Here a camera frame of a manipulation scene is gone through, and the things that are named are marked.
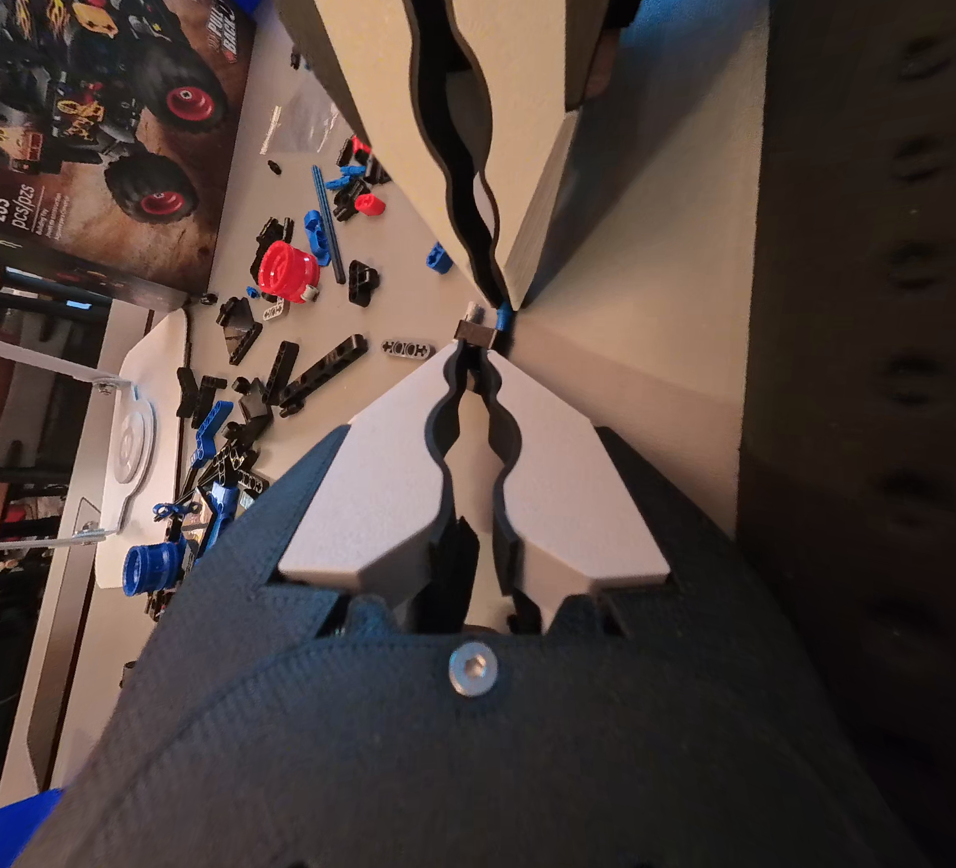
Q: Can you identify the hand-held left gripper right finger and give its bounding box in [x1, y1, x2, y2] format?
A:
[485, 350, 672, 633]

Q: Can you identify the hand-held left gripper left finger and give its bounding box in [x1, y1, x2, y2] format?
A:
[278, 344, 480, 633]

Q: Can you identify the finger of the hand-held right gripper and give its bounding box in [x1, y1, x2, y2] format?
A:
[297, 0, 509, 305]
[447, 0, 582, 310]

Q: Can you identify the clear plastic bag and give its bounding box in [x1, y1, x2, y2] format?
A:
[261, 87, 345, 155]

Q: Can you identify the black square panel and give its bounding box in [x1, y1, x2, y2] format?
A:
[217, 296, 264, 366]
[232, 376, 273, 428]

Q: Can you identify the grey desk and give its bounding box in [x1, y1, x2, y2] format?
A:
[15, 0, 770, 809]

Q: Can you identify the person's right hand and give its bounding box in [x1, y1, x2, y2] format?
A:
[585, 31, 622, 101]

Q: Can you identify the blue flat panel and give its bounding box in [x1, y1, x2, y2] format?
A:
[202, 483, 243, 551]

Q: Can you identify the black three-hole connector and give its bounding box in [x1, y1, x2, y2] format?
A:
[209, 423, 262, 484]

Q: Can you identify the long black holed beam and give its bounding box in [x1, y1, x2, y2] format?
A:
[278, 332, 369, 418]

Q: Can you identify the long black axle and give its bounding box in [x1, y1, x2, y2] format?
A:
[312, 164, 348, 285]

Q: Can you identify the blue angled beam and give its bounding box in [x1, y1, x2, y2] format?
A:
[190, 401, 234, 466]

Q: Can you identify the blue curved panel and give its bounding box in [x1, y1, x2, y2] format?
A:
[302, 209, 333, 266]

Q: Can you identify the blue wheel rim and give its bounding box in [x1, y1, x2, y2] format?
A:
[123, 538, 188, 599]

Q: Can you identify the toy truck set box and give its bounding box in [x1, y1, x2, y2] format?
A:
[0, 0, 258, 309]

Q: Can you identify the red wheel rim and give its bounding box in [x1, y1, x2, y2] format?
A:
[257, 241, 322, 303]

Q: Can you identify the white book stand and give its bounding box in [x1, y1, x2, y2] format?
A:
[0, 308, 191, 591]

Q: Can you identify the black perforated panel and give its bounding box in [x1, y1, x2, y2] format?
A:
[735, 0, 956, 868]

